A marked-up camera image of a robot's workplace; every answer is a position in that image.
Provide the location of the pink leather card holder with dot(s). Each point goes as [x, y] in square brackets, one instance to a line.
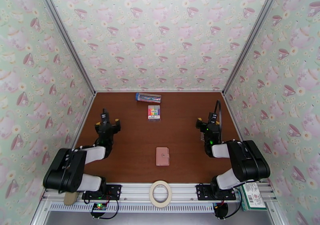
[162, 156]

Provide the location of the pack of coloured highlighters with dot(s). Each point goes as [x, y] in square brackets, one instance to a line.
[154, 113]

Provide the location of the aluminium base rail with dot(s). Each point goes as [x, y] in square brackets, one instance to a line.
[135, 191]

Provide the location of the blue pencil tube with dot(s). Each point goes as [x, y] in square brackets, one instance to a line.
[148, 97]

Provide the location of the green white cardboard box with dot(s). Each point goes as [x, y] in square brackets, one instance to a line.
[255, 199]

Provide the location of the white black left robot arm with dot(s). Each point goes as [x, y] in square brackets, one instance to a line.
[65, 169]

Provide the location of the small circuit board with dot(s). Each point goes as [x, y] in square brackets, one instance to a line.
[99, 207]

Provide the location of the white masking tape roll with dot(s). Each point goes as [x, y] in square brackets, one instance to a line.
[151, 194]

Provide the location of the aluminium frame post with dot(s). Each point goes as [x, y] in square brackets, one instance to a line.
[65, 36]
[252, 36]

